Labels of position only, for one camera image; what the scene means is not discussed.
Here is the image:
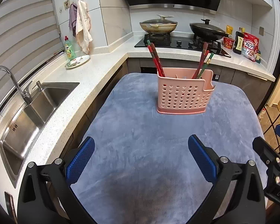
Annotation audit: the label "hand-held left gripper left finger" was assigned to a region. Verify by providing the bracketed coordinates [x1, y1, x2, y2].
[17, 136, 96, 224]

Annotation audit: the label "black wok lid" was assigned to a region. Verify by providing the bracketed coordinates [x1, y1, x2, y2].
[190, 18, 226, 34]

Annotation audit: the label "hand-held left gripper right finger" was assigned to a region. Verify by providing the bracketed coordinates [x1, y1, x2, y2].
[188, 134, 268, 224]

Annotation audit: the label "striped window blinds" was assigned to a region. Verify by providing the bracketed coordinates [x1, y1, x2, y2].
[0, 0, 63, 85]

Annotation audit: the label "white hanging cloth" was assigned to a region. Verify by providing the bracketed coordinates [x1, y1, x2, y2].
[75, 0, 93, 55]

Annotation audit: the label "chrome faucet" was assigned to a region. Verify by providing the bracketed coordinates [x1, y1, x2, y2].
[0, 66, 34, 105]

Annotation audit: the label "green dish soap bottle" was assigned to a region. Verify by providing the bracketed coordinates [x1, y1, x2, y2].
[64, 35, 77, 60]

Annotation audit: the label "dark sauce bottle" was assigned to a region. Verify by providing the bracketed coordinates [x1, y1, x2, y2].
[232, 29, 245, 54]

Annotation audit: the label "patterned white plate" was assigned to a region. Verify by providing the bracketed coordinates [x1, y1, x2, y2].
[65, 55, 91, 69]

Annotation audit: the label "purple hanging cloth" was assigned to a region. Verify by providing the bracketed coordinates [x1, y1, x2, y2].
[69, 3, 78, 38]

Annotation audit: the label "blue plush blanket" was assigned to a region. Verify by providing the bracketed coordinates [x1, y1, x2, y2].
[69, 72, 268, 224]

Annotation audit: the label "red instant noodle bowl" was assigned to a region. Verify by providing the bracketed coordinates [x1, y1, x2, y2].
[223, 37, 235, 49]

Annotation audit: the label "black glass gas stove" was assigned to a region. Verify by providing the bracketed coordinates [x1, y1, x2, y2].
[134, 33, 231, 58]

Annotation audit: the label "pink perforated utensil basket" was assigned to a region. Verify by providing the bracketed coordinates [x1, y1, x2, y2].
[156, 67, 216, 115]

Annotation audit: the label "stainless steel sink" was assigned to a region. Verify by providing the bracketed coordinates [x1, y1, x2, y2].
[0, 81, 80, 189]

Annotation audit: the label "green chopstick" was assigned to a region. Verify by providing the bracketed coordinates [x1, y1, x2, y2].
[199, 53, 215, 79]

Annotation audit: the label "red cereal bag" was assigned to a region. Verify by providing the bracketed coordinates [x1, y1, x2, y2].
[241, 32, 259, 62]

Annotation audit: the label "red chopstick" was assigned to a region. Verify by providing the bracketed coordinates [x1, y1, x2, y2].
[196, 49, 211, 79]
[151, 43, 166, 77]
[192, 42, 209, 79]
[147, 40, 163, 77]

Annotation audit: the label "black metal chair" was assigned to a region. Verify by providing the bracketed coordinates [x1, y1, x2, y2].
[262, 107, 280, 155]

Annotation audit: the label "glass lid with beige handle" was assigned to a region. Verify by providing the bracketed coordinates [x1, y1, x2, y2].
[140, 14, 178, 28]

